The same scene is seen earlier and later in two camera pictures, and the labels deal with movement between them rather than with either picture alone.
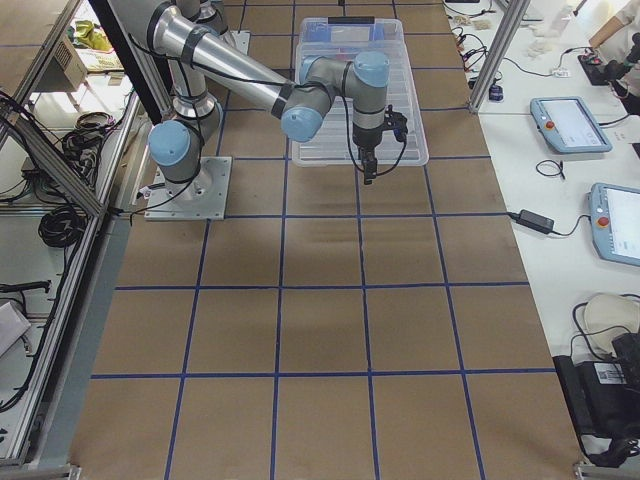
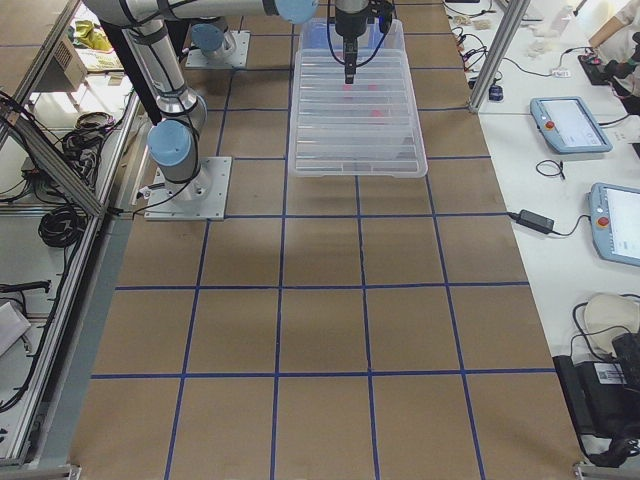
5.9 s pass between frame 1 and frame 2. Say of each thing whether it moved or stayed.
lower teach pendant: stayed
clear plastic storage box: stayed
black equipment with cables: stayed
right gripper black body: moved
